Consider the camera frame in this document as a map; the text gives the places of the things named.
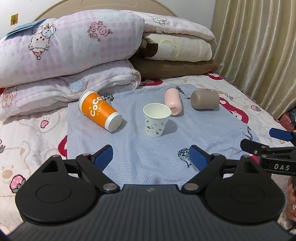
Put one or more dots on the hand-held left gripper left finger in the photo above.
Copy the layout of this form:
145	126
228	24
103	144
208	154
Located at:
104	157

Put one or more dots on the blue tag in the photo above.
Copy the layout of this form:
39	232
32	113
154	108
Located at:
24	27

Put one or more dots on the brown cup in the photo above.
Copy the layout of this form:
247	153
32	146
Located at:
205	99

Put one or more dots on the yellow wall sticker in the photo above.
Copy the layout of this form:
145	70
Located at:
14	19

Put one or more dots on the light blue cloth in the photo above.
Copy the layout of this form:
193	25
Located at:
138	148

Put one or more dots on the pink checked quilt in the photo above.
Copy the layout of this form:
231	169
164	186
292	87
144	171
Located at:
69	46

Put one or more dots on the person's right hand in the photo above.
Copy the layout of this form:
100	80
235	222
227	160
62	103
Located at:
291	199

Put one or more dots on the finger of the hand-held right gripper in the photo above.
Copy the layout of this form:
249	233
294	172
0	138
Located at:
280	134
254	146

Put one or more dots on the beige curtain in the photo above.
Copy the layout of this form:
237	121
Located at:
256	46

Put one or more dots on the brown blanket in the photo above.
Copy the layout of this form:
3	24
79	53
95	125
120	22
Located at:
171	68

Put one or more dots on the pink white printed quilt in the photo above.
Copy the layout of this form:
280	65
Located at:
182	26

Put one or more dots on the orange paper cup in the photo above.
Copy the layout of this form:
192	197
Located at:
98	110

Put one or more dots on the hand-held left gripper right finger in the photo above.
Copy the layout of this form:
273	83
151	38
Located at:
198	158

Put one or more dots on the beige bed headboard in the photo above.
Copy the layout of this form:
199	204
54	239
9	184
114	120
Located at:
97	5

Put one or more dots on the pink cup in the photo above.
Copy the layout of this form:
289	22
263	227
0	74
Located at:
173	100

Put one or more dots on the cream blanket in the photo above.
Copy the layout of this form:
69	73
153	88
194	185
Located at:
192	49

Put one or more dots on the white paper cup green print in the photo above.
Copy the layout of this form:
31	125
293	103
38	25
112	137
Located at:
156	120

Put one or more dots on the dark red bag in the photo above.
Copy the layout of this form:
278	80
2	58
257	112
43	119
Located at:
288	120

